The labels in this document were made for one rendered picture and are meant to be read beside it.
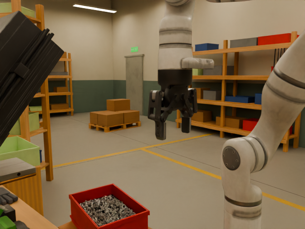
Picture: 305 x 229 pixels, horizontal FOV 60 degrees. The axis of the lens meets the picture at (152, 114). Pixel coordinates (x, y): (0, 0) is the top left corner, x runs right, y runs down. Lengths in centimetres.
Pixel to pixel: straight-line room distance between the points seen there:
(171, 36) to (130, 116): 673
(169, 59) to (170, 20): 8
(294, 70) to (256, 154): 22
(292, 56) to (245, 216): 38
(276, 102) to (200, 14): 710
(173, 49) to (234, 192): 37
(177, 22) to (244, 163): 35
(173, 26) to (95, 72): 1030
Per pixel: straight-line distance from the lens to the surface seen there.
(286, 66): 58
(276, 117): 63
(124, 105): 757
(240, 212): 72
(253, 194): 70
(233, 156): 67
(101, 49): 1102
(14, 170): 97
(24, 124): 340
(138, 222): 107
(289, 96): 59
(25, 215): 119
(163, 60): 56
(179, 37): 55
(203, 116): 674
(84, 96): 1064
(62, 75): 969
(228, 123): 627
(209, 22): 740
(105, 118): 679
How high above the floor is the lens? 143
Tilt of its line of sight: 8 degrees down
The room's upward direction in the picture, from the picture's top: straight up
